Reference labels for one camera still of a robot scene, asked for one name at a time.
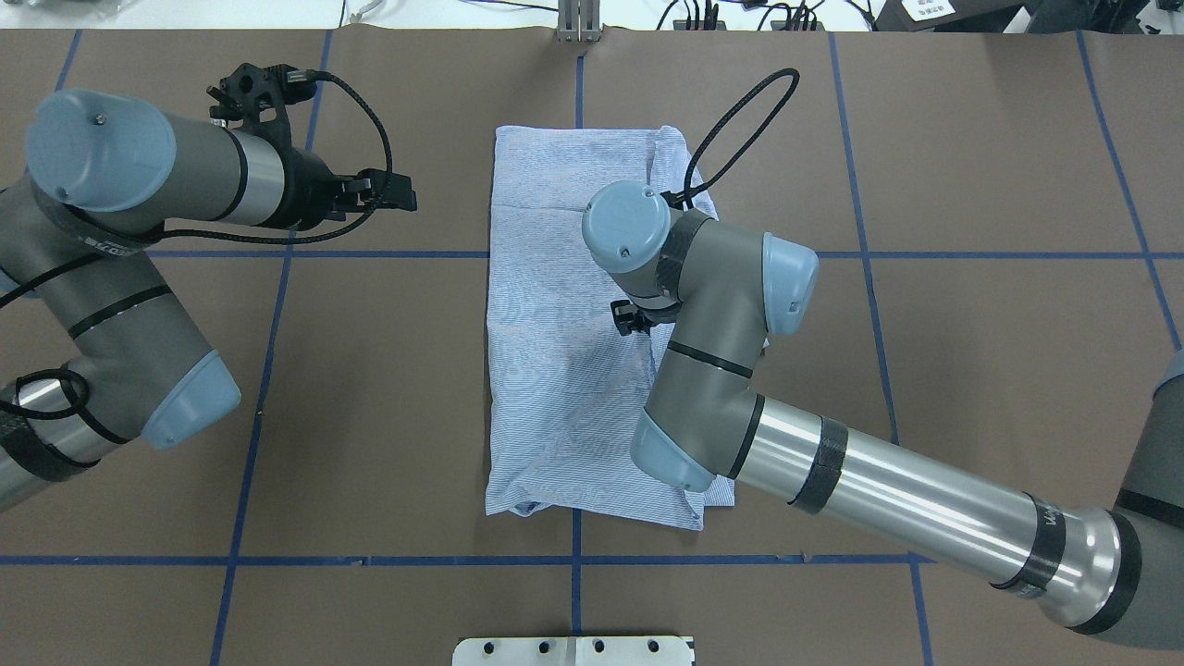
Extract light blue striped shirt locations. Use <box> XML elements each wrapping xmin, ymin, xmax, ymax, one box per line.
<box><xmin>485</xmin><ymin>124</ymin><xmax>736</xmax><ymax>531</ymax></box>

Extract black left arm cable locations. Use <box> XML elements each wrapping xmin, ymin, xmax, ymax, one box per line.
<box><xmin>0</xmin><ymin>69</ymin><xmax>394</xmax><ymax>446</ymax></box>

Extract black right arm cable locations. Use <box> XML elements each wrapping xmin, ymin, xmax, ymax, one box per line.
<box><xmin>664</xmin><ymin>68</ymin><xmax>802</xmax><ymax>209</ymax></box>

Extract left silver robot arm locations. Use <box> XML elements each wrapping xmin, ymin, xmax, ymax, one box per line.
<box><xmin>4</xmin><ymin>70</ymin><xmax>417</xmax><ymax>510</ymax></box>

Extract white camera mast base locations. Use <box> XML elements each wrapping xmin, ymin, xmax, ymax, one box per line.
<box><xmin>451</xmin><ymin>635</ymin><xmax>697</xmax><ymax>665</ymax></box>

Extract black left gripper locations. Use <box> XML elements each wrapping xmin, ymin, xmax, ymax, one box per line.
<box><xmin>277</xmin><ymin>148</ymin><xmax>418</xmax><ymax>231</ymax></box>

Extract aluminium frame post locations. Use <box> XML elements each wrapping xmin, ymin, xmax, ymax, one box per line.
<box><xmin>555</xmin><ymin>0</ymin><xmax>603</xmax><ymax>43</ymax></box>

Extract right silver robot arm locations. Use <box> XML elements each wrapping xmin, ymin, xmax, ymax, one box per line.
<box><xmin>580</xmin><ymin>180</ymin><xmax>1180</xmax><ymax>652</ymax></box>

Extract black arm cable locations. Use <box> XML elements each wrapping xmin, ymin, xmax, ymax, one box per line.
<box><xmin>664</xmin><ymin>68</ymin><xmax>802</xmax><ymax>209</ymax></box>
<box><xmin>0</xmin><ymin>69</ymin><xmax>394</xmax><ymax>446</ymax></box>

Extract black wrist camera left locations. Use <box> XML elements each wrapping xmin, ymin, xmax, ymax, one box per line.
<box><xmin>206</xmin><ymin>63</ymin><xmax>317</xmax><ymax>151</ymax></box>

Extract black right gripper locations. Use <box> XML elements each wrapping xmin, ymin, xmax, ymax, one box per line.
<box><xmin>610</xmin><ymin>299</ymin><xmax>681</xmax><ymax>337</ymax></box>

